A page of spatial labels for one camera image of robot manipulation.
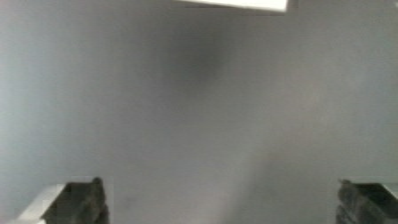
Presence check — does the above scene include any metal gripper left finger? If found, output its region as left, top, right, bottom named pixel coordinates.
left=16, top=177, right=110, bottom=224

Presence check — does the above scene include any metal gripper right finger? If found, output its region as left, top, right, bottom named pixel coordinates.
left=334, top=179, right=398, bottom=224

